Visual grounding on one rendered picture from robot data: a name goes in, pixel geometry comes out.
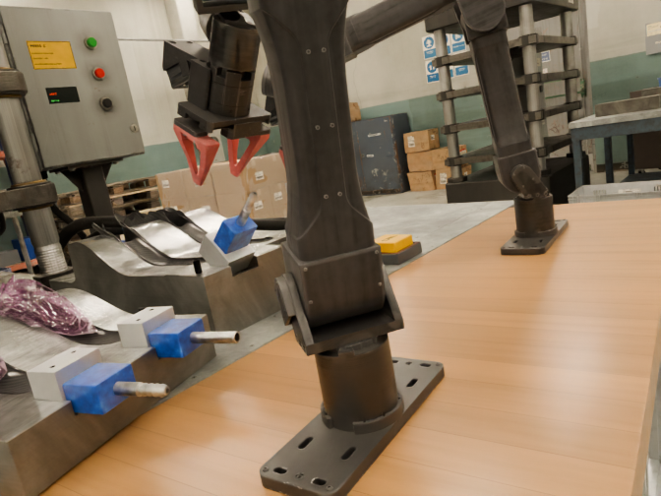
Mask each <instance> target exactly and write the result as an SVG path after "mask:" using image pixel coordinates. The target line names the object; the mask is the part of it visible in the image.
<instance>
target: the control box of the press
mask: <svg viewBox="0 0 661 496"><path fill-rule="evenodd" d="M0 34H1V38H2V41H3V44H4V48H5V51H6V55H7V58H8V62H9V65H10V68H13V69H17V70H19V71H20V72H22V73H23V74H24V78H25V81H26V85H27V88H28V92H27V94H26V95H25V96H23V97H22V98H20V103H21V107H22V110H23V113H24V116H25V119H26V123H27V126H28V130H29V133H30V139H31V142H32V146H33V149H34V153H35V156H36V160H37V163H38V167H39V170H40V173H41V177H42V180H43V179H46V181H47V178H48V175H47V172H46V171H48V170H49V173H53V172H54V173H55V174H61V173H62V174H64V175H65V176H66V177H67V178H68V179H69V180H70V181H71V182H72V183H74V184H75V185H76V186H77V187H78V189H79V193H80V196H81V200H82V204H83V207H84V211H85V215H86V217H105V216H114V212H113V208H112V204H111V200H110V197H109V193H108V189H107V185H106V179H107V176H108V173H109V170H110V167H111V164H112V162H113V163H114V164H117V163H119V162H118V161H120V160H123V158H125V157H130V156H135V155H143V154H144V153H145V147H144V143H143V139H142V135H141V131H140V127H139V122H138V118H137V114H136V110H135V106H134V102H133V99H132V95H131V91H130V87H129V83H128V79H127V75H126V71H125V66H124V62H123V58H122V54H121V50H120V46H119V42H118V38H117V34H116V30H115V27H114V23H113V19H112V15H111V12H106V11H90V10H72V9H54V8H36V7H19V6H1V5H0Z"/></svg>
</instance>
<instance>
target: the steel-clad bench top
mask: <svg viewBox="0 0 661 496"><path fill-rule="evenodd" d="M512 206H514V203H513V200H512V201H494V202H474V203H454V204H436V205H416V206H397V207H377V208H366V209H367V212H368V215H369V218H370V220H371V222H372V223H373V226H374V236H375V239H376V238H379V237H381V236H383V235H385V234H411V235H412V240H413V241H420V242H421V247H422V253H420V254H418V255H416V256H414V257H413V258H411V259H409V260H407V261H405V262H404V263H402V264H400V265H384V266H385V269H386V271H387V274H388V276H389V275H391V274H392V273H394V272H396V271H398V270H400V269H401V268H403V267H405V266H407V265H408V264H410V263H412V262H414V261H416V260H417V259H419V258H421V257H423V256H424V255H426V254H428V253H430V252H432V251H433V250H435V249H437V248H439V247H440V246H442V245H444V244H446V243H448V242H449V241H451V240H453V239H455V238H456V237H458V236H459V235H461V234H463V233H464V232H466V231H468V230H470V229H471V228H473V227H475V226H477V225H479V224H480V223H482V222H484V221H486V220H487V219H489V218H491V217H493V216H495V215H497V214H499V213H501V212H502V211H504V210H506V209H508V208H511V207H512ZM291 330H293V328H292V324H291V325H287V326H285V325H284V322H283V318H282V315H281V311H278V312H276V313H274V314H272V315H270V316H268V317H266V318H265V319H263V320H261V321H259V322H257V323H255V324H253V325H251V326H249V327H247V328H245V329H244V330H242V331H240V332H238V333H239V334H240V341H239V342H238V343H214V349H215V353H216V357H215V358H213V359H212V360H211V361H210V362H208V363H207V364H206V365H204V366H203V367H202V368H201V369H199V370H198V371H197V372H195V373H194V374H193V375H192V376H190V377H189V378H188V379H186V380H185V381H184V382H183V383H181V384H180V385H179V386H177V387H176V388H175V389H174V390H172V391H171V392H170V393H169V395H168V396H165V397H163V398H162V399H161V400H159V401H158V402H157V403H155V404H154V405H153V406H151V407H150V408H149V409H148V410H146V411H145V412H147V411H149V410H151V409H152V408H154V407H156V406H158V405H160V404H161V403H164V402H166V401H167V400H169V399H171V398H173V397H175V396H176V395H178V394H180V393H182V392H183V391H185V390H187V389H189V388H191V387H192V386H194V385H196V384H198V383H199V382H201V381H203V380H205V379H206V378H207V377H209V376H211V375H213V374H214V373H216V372H218V371H220V370H221V369H223V368H225V367H227V366H229V365H230V364H232V363H234V362H236V361H237V360H239V359H241V358H243V357H245V356H246V355H248V354H250V353H252V352H253V351H255V350H257V349H259V348H261V347H262V346H264V345H266V344H268V343H269V342H271V341H274V340H276V339H277V338H279V337H281V336H283V335H284V334H286V333H288V332H290V331H291ZM145 412H144V413H145ZM144 413H142V414H144ZM142 414H141V415H142Z"/></svg>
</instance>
